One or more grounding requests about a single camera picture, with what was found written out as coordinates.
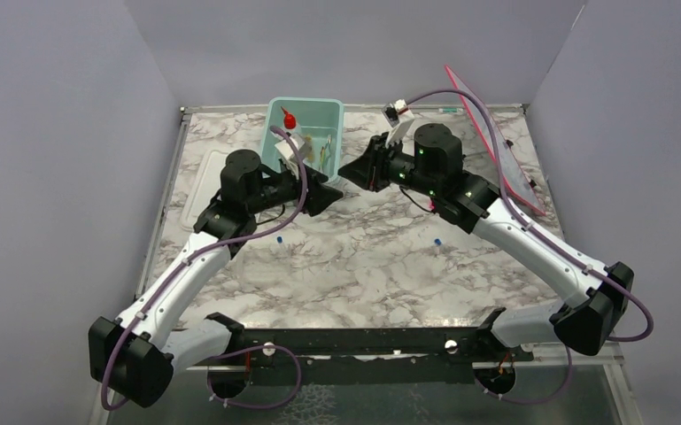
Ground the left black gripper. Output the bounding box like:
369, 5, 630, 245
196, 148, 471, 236
246, 158, 342, 215

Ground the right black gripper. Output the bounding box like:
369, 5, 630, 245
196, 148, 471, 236
339, 132, 440, 198

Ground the tan test tube brush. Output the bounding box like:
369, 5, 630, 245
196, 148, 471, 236
301, 135, 314, 163

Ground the teal plastic bin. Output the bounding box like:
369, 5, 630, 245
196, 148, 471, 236
259, 97, 344, 184

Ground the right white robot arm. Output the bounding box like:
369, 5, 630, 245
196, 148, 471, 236
338, 124, 634, 360

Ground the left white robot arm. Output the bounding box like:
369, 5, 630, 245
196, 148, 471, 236
89, 149, 344, 410

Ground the white red-capped wash bottle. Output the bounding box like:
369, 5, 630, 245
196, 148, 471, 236
281, 107, 299, 135

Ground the white bin lid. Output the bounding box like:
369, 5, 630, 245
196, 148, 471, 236
180, 149, 227, 232

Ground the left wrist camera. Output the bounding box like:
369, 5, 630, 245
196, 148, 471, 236
275, 135, 306, 177

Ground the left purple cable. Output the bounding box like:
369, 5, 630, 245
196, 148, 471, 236
99, 126, 309, 412

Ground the purple cable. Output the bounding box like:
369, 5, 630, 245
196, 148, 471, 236
404, 89, 655, 407
99, 126, 309, 412

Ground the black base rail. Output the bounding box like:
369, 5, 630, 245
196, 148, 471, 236
199, 327, 533, 386

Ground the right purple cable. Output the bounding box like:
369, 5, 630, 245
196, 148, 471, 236
404, 89, 655, 407

